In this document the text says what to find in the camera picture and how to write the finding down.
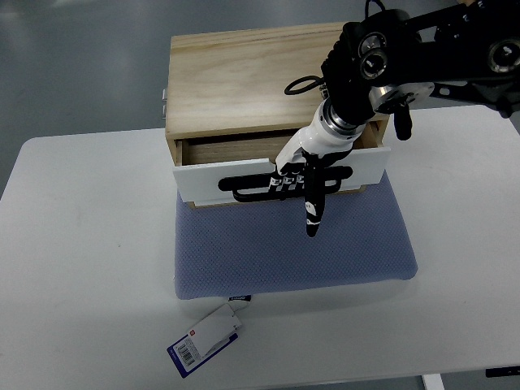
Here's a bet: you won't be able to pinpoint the black drawer handle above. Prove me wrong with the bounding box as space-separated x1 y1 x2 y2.
218 166 353 202

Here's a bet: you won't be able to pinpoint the white hinge clips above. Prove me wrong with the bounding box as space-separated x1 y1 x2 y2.
162 88 167 120

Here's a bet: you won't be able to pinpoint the blue mesh cushion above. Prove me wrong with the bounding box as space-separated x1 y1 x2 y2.
174 176 418 300

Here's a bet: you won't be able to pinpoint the white blue product tag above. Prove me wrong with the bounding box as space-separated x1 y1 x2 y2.
167 304 242 379

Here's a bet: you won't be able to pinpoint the black object at edge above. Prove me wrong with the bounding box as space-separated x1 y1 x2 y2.
485 366 520 378

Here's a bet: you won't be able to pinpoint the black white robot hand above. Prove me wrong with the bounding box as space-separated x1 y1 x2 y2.
275 98 363 237

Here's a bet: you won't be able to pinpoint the white table leg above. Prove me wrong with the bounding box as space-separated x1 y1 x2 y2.
422 374 445 390

